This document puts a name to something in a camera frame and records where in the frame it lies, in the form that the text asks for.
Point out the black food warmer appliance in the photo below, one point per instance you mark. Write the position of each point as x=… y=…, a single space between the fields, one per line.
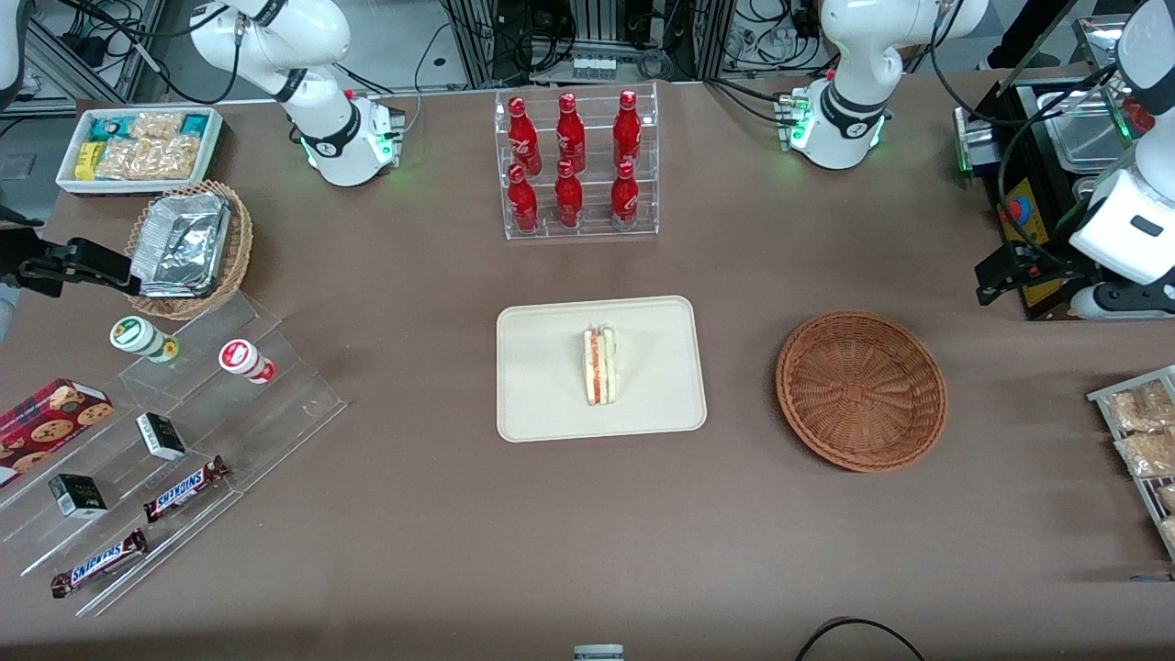
x=1019 y=184

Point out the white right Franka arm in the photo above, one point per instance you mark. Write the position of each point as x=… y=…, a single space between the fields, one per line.
x=321 y=138

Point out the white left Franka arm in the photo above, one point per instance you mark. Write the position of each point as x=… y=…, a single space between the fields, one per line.
x=854 y=92

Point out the green lid yogurt cup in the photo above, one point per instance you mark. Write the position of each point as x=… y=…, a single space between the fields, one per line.
x=138 y=336

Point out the triangle sandwich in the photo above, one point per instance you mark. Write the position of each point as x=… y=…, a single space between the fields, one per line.
x=599 y=367

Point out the light wicker basket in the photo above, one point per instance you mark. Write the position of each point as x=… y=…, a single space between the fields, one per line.
x=240 y=239

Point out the white snack bin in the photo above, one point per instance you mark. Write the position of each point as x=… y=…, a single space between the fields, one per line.
x=69 y=179

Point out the yellow snack pack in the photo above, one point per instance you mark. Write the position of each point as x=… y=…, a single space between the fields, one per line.
x=87 y=161

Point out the clear bag of snacks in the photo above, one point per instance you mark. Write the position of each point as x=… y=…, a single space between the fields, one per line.
x=1147 y=454
x=1143 y=408

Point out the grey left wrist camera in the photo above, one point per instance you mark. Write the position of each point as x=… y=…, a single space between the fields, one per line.
x=1102 y=301

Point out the cream plastic tray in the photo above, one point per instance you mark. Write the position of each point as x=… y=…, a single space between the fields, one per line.
x=542 y=367

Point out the red cola bottle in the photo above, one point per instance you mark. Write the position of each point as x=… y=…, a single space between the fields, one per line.
x=568 y=197
x=624 y=195
x=522 y=202
x=570 y=133
x=522 y=133
x=627 y=128

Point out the small black box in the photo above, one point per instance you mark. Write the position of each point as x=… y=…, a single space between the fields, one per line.
x=78 y=496
x=162 y=436

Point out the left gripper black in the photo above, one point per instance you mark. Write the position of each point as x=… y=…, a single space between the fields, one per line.
x=1044 y=264

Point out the clear acrylic bottle rack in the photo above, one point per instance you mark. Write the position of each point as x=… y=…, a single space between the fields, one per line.
x=597 y=229

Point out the clear acrylic step display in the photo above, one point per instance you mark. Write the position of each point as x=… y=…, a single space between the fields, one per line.
x=275 y=413

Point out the small grey object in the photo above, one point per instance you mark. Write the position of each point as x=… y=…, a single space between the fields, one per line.
x=598 y=653

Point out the red lid yogurt cup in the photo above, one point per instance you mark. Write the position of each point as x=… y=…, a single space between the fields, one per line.
x=243 y=358

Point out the aluminium frame equipment rack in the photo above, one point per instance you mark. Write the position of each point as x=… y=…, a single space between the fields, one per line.
x=477 y=37

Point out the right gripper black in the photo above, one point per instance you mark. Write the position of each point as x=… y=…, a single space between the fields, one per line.
x=20 y=252

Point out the small clear cracker bag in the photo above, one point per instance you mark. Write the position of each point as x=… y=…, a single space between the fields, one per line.
x=156 y=125

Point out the red cookie box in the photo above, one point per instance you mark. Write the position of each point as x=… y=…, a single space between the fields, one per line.
x=46 y=427

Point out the aluminium foil containers stack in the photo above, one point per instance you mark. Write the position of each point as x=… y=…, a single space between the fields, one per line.
x=184 y=243

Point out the Snickers chocolate bar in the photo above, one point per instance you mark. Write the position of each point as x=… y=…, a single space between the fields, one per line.
x=184 y=489
x=99 y=564

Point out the large clear cracker bag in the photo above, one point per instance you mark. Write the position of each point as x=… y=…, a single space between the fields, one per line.
x=151 y=158

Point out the tray of packaged pastries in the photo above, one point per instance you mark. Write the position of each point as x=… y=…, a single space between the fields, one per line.
x=1102 y=397

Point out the brown wicker basket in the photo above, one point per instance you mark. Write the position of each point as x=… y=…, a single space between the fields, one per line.
x=863 y=390

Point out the teal snack pack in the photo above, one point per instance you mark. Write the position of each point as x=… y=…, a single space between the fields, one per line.
x=106 y=128
x=195 y=124

